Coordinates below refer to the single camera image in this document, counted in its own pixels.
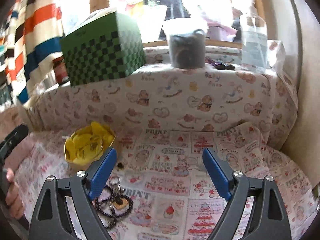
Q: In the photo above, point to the gold octagonal jewelry box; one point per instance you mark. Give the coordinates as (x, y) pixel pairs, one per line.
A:
(87, 147)

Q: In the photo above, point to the yellow tissue paper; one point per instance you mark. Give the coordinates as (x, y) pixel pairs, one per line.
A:
(88, 142)

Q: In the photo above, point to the person's left hand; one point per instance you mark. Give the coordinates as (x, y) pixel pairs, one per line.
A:
(13, 199)

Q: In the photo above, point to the clear spray bottle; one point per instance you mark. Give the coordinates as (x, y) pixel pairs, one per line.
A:
(254, 38)

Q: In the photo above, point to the red jar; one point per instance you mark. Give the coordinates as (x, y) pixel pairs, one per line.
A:
(60, 70)

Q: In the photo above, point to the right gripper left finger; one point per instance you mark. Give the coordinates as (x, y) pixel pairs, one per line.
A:
(64, 207)

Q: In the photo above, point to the green checkered box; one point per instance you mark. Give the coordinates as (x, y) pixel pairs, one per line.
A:
(106, 48)

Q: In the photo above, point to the grey container white lid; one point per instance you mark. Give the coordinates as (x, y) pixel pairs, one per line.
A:
(186, 40)

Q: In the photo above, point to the purple black hair clip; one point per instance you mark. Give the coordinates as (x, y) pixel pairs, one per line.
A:
(219, 65)

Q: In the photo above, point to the striped colourful blanket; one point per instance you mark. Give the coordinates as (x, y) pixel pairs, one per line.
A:
(33, 31)

